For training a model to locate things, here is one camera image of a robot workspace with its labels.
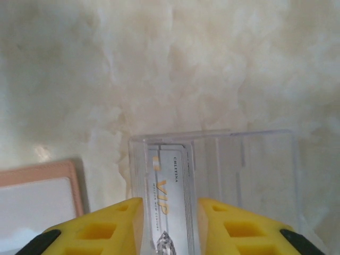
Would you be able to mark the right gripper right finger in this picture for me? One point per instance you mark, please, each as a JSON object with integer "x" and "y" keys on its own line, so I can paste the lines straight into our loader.
{"x": 239, "y": 239}

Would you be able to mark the pink leather card holder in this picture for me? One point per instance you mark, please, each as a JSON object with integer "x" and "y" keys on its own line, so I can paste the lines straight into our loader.
{"x": 40, "y": 199}

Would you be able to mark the clear plastic bag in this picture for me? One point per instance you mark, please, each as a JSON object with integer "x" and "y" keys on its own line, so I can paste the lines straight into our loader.
{"x": 252, "y": 172}

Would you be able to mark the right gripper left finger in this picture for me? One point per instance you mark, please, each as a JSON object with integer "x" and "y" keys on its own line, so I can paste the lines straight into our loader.
{"x": 106, "y": 233}

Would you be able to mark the silver VIP card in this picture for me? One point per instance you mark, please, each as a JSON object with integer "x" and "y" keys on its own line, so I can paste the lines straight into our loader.
{"x": 170, "y": 186}

